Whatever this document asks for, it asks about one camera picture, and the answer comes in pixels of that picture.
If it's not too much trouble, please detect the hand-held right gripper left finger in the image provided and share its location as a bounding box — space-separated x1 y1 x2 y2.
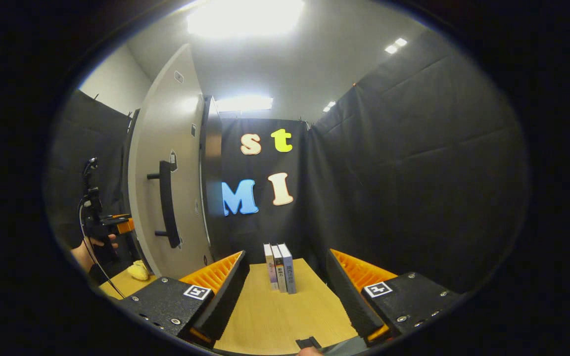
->
117 250 250 349

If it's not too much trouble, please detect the yellow plush toy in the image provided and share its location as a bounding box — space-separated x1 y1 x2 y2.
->
127 260 150 281

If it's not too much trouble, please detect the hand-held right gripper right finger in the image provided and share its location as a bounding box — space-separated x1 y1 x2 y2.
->
326 249 464 347

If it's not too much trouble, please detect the black backdrop cloth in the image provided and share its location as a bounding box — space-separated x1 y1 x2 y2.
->
47 30 530 297

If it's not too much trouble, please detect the large ceiling light panel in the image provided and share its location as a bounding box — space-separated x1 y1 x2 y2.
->
186 0 305 39

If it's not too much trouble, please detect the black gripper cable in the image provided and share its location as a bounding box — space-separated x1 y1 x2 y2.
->
78 200 126 299

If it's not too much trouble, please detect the grey cabinet door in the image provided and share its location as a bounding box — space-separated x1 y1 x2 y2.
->
128 44 214 280

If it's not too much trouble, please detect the black table clamp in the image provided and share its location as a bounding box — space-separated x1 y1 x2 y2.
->
295 336 323 351

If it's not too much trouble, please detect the grey blue spine book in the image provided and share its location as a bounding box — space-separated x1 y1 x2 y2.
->
278 243 297 295

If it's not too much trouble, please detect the double ceiling light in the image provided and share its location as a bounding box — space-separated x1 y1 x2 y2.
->
384 37 408 55

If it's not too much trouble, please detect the black door handle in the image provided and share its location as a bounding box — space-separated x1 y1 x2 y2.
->
147 160 182 249

